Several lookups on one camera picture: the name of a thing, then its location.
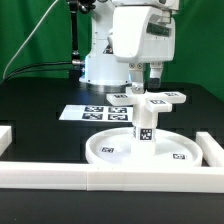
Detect black camera stand pole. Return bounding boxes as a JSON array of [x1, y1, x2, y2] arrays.
[[66, 0, 96, 79]]

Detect white right fence piece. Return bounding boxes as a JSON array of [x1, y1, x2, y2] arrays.
[[196, 132, 224, 168]]

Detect white front fence rail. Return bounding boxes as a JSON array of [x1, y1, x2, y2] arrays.
[[0, 162, 224, 193]]

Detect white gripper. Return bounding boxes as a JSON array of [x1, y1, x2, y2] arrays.
[[112, 5, 175, 94]]

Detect white cross-shaped table base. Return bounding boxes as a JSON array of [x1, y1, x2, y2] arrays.
[[106, 87, 186, 113]]

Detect white round table top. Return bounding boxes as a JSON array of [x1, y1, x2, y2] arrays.
[[85, 127, 203, 168]]

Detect white marker sheet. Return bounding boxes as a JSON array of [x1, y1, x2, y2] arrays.
[[59, 105, 133, 122]]

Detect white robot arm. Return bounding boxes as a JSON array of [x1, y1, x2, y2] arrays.
[[80, 0, 180, 94]]

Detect white fence piece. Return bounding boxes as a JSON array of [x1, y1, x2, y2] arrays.
[[0, 126, 12, 156], [196, 132, 224, 168]]

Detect black cable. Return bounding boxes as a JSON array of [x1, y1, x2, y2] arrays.
[[0, 60, 75, 85]]

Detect white left fence piece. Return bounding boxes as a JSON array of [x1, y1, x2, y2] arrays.
[[0, 126, 12, 156]]

